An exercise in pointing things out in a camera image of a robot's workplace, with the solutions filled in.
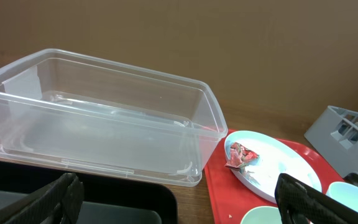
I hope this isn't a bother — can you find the red snack wrapper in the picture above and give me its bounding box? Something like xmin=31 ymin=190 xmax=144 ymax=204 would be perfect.
xmin=225 ymin=142 xmax=259 ymax=174

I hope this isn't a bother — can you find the grey dishwasher rack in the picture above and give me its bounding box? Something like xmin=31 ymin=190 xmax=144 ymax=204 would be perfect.
xmin=305 ymin=106 xmax=358 ymax=177

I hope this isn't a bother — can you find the clear plastic bin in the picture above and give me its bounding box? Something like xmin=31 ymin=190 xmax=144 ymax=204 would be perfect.
xmin=0 ymin=49 xmax=228 ymax=178

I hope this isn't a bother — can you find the light blue plate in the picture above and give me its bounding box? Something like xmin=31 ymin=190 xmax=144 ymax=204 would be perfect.
xmin=224 ymin=131 xmax=323 ymax=203

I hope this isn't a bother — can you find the light blue bowl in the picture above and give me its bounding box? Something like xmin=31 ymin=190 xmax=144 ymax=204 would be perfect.
xmin=326 ymin=182 xmax=358 ymax=212

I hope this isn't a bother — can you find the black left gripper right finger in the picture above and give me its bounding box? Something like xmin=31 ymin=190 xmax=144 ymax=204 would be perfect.
xmin=275 ymin=173 xmax=358 ymax=224

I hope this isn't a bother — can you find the green bowl with rice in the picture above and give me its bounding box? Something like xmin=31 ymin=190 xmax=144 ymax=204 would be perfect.
xmin=241 ymin=206 xmax=282 ymax=224

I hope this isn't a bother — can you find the red serving tray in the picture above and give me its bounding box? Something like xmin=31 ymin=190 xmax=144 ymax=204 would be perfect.
xmin=204 ymin=139 xmax=343 ymax=223

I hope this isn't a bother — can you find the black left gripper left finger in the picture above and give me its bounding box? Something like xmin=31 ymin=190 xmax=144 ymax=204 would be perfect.
xmin=0 ymin=173 xmax=84 ymax=224

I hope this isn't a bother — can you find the black tray bin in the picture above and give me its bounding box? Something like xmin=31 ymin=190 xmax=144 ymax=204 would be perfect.
xmin=0 ymin=161 xmax=178 ymax=223

